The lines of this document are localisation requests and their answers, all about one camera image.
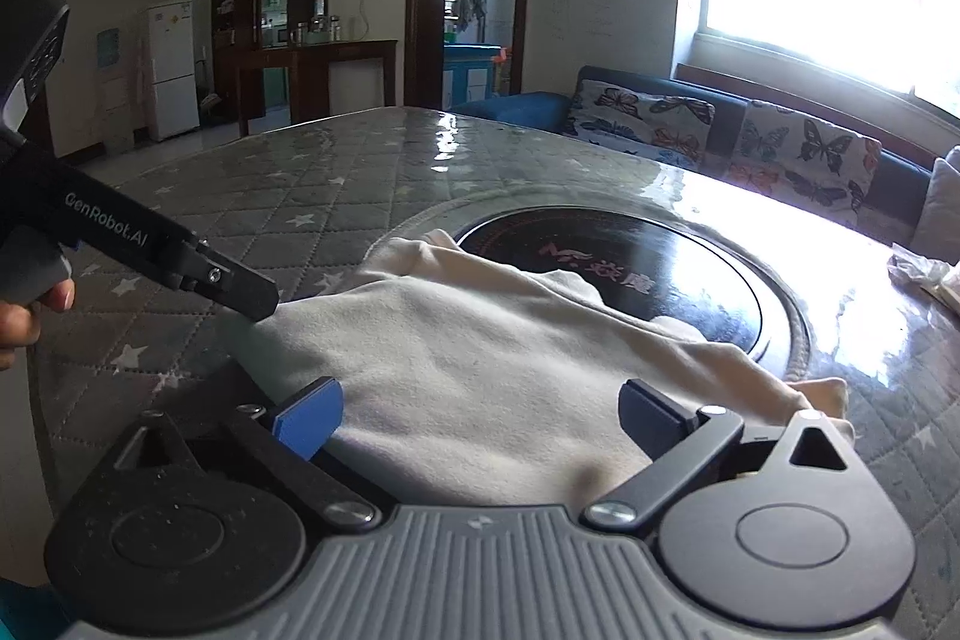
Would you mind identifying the grey pillow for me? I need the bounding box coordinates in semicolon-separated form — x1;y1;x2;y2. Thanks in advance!
910;145;960;262

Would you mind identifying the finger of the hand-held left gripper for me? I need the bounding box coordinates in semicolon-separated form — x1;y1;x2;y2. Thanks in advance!
180;239;280;322

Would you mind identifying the crumpled white plastic bag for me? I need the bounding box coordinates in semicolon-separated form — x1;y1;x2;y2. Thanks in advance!
887;242;960;311

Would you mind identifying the blue sofa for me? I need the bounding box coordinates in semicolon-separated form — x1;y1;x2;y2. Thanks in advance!
450;64;960;251

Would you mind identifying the blue cabinet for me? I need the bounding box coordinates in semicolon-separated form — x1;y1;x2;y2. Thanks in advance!
444;44;511;109

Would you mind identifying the round black induction cooker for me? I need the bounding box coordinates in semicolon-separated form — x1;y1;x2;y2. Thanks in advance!
439;206;811;386

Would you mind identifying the dark wooden side table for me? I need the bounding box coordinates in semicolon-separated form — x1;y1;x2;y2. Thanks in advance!
238;38;400;135

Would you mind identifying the white fridge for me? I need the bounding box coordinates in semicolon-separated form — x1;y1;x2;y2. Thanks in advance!
144;0;202;142

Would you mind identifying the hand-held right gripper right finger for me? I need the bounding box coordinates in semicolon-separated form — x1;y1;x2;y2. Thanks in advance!
583;379;863;532

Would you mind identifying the cream long-sleeved shirt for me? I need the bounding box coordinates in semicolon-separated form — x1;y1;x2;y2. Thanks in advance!
229;231;856;506

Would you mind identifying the grey quilted star table cover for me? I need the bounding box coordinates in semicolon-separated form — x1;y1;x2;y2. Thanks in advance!
30;107;960;640

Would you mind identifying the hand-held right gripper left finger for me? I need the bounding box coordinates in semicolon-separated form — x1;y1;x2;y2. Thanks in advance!
112;376;380;528

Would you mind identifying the butterfly print cushion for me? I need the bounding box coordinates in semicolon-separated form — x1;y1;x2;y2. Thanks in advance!
564;79;717;169
731;100;884;229

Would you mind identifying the person's left hand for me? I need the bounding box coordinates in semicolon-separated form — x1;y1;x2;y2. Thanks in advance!
0;278;77;372

